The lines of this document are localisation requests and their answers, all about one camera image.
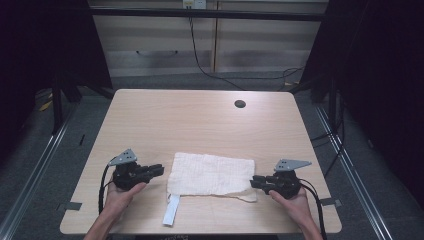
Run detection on metal floor rail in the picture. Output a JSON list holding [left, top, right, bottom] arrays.
[[0, 109, 78, 240], [314, 104, 395, 240]]

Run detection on person's right hand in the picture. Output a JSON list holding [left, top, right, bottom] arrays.
[[269, 188, 309, 224]]

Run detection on white cloth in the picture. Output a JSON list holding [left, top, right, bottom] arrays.
[[162, 152, 258, 227]]

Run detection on black floor cables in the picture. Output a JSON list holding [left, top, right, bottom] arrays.
[[309, 93, 346, 178]]

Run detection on black metal stand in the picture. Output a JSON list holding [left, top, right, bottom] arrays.
[[49, 74, 115, 135], [289, 73, 338, 128]]

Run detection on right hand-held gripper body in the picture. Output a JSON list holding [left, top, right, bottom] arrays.
[[263, 159, 313, 200]]

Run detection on dark cabinet handle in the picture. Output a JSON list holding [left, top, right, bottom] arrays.
[[135, 49, 180, 57]]

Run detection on black curtain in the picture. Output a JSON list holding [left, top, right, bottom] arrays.
[[0, 0, 113, 161], [299, 0, 424, 209]]

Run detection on person's left hand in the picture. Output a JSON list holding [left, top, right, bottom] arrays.
[[105, 182, 148, 218]]

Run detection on long black wall cable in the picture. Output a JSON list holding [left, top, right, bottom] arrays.
[[188, 16, 305, 92]]

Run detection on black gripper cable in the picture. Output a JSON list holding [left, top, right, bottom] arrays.
[[298, 178, 328, 240], [98, 163, 116, 215]]

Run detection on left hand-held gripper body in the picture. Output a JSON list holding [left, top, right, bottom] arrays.
[[108, 148, 151, 192]]

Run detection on white wall outlet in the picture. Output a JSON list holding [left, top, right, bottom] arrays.
[[182, 0, 207, 10]]

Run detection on grey tape piece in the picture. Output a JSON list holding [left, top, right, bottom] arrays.
[[320, 198, 343, 208], [56, 201, 83, 212]]

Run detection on black horizontal bar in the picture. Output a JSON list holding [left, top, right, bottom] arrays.
[[89, 8, 329, 23]]

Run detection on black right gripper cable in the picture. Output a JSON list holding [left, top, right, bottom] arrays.
[[298, 178, 328, 240]]

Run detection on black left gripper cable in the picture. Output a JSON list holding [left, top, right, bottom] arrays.
[[98, 163, 116, 215]]

